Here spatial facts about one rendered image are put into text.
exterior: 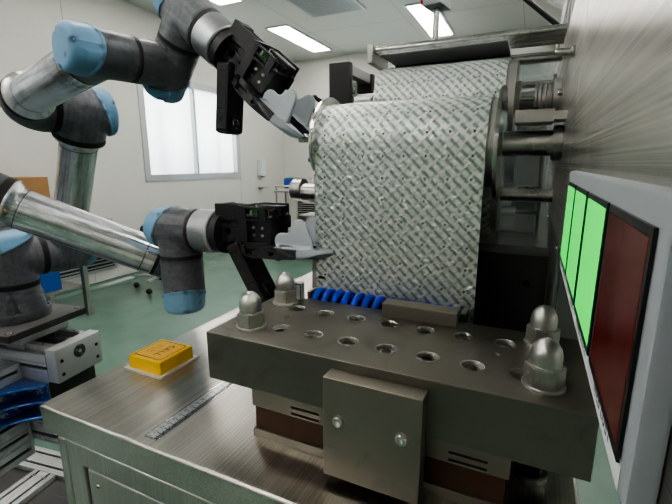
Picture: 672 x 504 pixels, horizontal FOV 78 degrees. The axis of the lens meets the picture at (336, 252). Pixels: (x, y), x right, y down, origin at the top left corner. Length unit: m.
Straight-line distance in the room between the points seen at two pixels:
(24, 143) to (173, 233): 3.67
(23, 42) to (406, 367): 4.33
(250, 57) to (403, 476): 0.60
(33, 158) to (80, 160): 3.18
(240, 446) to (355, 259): 0.29
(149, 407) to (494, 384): 0.45
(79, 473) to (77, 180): 0.76
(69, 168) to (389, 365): 1.00
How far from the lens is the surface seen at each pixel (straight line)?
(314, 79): 7.03
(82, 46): 0.77
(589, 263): 0.19
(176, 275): 0.78
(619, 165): 0.20
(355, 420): 0.43
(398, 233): 0.58
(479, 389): 0.40
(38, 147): 4.44
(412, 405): 0.40
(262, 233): 0.65
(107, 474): 0.67
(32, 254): 1.34
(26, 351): 1.33
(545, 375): 0.41
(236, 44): 0.76
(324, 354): 0.44
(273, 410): 0.52
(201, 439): 0.57
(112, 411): 0.66
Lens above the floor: 1.23
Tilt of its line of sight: 12 degrees down
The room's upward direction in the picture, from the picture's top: straight up
